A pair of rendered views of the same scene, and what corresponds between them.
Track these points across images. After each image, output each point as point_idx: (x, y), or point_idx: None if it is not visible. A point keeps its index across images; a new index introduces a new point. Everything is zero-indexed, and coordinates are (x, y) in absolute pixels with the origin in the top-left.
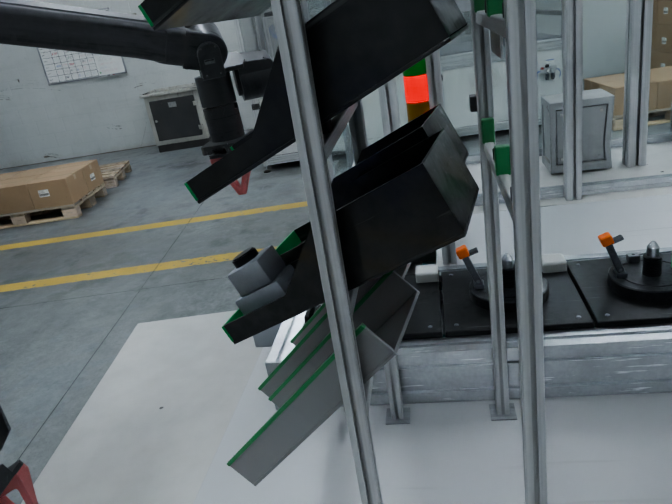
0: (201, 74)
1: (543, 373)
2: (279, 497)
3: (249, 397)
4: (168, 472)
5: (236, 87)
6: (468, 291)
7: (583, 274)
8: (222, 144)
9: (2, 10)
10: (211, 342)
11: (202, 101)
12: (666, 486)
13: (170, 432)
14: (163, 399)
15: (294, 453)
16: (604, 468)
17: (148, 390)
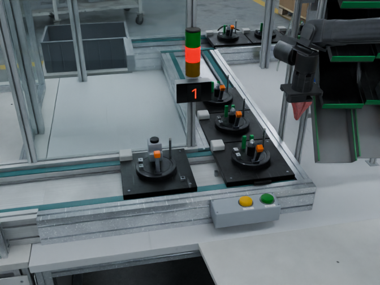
0: (322, 50)
1: None
2: (358, 193)
3: (307, 223)
4: (374, 234)
5: (293, 59)
6: (231, 134)
7: (210, 110)
8: (317, 85)
9: None
10: (261, 267)
11: (315, 67)
12: (297, 123)
13: (352, 246)
14: (330, 264)
15: (334, 195)
16: (296, 131)
17: (327, 279)
